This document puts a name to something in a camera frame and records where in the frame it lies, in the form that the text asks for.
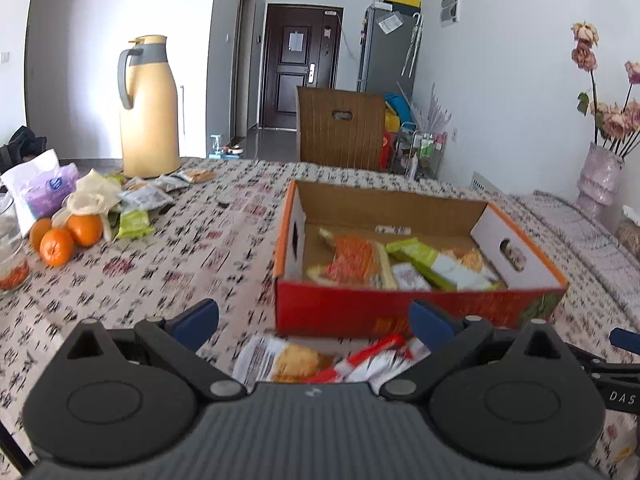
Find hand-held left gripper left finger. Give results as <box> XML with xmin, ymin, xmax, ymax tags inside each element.
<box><xmin>60</xmin><ymin>298</ymin><xmax>247</xmax><ymax>403</ymax></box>

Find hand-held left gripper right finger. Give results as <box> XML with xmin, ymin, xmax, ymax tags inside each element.
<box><xmin>372</xmin><ymin>298</ymin><xmax>572</xmax><ymax>403</ymax></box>

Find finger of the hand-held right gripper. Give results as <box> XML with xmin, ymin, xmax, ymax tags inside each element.
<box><xmin>609</xmin><ymin>327</ymin><xmax>640</xmax><ymax>350</ymax></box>
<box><xmin>567</xmin><ymin>342</ymin><xmax>611</xmax><ymax>376</ymax></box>

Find light pink small packet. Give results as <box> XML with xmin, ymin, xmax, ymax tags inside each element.
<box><xmin>392</xmin><ymin>262</ymin><xmax>432</xmax><ymax>292</ymax></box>

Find yellow-green long snack packet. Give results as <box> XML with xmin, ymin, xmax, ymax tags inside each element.
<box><xmin>384</xmin><ymin>237</ymin><xmax>503</xmax><ymax>292</ymax></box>

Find red white snack packet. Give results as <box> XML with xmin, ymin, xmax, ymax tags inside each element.
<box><xmin>319</xmin><ymin>333</ymin><xmax>432</xmax><ymax>385</ymax></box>

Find brown cookie packet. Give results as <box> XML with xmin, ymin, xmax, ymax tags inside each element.
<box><xmin>456</xmin><ymin>247</ymin><xmax>487</xmax><ymax>272</ymax></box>

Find red cardboard box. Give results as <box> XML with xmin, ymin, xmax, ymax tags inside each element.
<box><xmin>273</xmin><ymin>179</ymin><xmax>569</xmax><ymax>339</ymax></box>

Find white cookie packet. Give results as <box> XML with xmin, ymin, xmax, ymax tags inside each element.
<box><xmin>231</xmin><ymin>334</ymin><xmax>335</xmax><ymax>385</ymax></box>

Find orange gold snack packet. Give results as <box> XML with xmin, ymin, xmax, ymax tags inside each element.
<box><xmin>306</xmin><ymin>229</ymin><xmax>398</xmax><ymax>290</ymax></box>

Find grey folded blanket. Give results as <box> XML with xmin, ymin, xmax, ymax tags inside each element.
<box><xmin>508</xmin><ymin>189</ymin><xmax>640</xmax><ymax>313</ymax></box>

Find small green packet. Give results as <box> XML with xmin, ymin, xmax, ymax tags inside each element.
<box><xmin>114</xmin><ymin>208</ymin><xmax>157</xmax><ymax>241</ymax></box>

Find tan cookie packet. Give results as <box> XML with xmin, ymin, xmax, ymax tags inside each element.
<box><xmin>177</xmin><ymin>168</ymin><xmax>217</xmax><ymax>185</ymax></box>

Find pink textured vase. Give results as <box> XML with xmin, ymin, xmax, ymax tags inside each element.
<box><xmin>574</xmin><ymin>141</ymin><xmax>627</xmax><ymax>220</ymax></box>

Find cream plastic bag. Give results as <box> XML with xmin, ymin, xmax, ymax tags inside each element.
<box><xmin>51</xmin><ymin>169</ymin><xmax>124</xmax><ymax>242</ymax></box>

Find red gift box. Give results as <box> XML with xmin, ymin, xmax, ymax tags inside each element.
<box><xmin>381</xmin><ymin>129</ymin><xmax>402</xmax><ymax>170</ymax></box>

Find pet water fountain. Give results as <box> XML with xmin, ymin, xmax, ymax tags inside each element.
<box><xmin>208</xmin><ymin>133</ymin><xmax>246</xmax><ymax>159</ymax></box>

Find glass cup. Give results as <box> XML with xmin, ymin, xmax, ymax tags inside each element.
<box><xmin>0</xmin><ymin>194</ymin><xmax>31</xmax><ymax>295</ymax></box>

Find purple tissue pack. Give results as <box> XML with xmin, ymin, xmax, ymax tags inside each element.
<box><xmin>0</xmin><ymin>149</ymin><xmax>82</xmax><ymax>237</ymax></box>

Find yellow thermos jug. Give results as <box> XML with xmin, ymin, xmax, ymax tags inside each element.
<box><xmin>117</xmin><ymin>35</ymin><xmax>183</xmax><ymax>180</ymax></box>

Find dried lavender bunch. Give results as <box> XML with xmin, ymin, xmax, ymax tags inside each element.
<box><xmin>414</xmin><ymin>84</ymin><xmax>454</xmax><ymax>134</ymax></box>

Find yellow blue bag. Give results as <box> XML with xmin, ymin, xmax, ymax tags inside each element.
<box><xmin>383</xmin><ymin>92</ymin><xmax>415</xmax><ymax>132</ymax></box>

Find dried roses bouquet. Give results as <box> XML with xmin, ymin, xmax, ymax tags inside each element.
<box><xmin>571</xmin><ymin>21</ymin><xmax>640</xmax><ymax>162</ymax></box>

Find black bag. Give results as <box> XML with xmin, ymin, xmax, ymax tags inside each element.
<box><xmin>0</xmin><ymin>125</ymin><xmax>49</xmax><ymax>174</ymax></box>

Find grey refrigerator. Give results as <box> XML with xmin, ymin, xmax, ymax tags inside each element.
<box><xmin>355</xmin><ymin>4</ymin><xmax>425</xmax><ymax>97</ymax></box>

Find dark brown door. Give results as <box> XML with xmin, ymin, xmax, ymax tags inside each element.
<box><xmin>259</xmin><ymin>3</ymin><xmax>345</xmax><ymax>134</ymax></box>

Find white folded umbrella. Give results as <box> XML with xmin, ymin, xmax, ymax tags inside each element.
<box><xmin>400</xmin><ymin>12</ymin><xmax>425</xmax><ymax>79</ymax></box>

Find wire storage rack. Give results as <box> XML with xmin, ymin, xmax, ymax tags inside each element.
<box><xmin>394</xmin><ymin>129</ymin><xmax>449</xmax><ymax>182</ymax></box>

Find white wall panel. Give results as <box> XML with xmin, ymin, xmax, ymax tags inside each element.
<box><xmin>439</xmin><ymin>0</ymin><xmax>464</xmax><ymax>27</ymax></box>

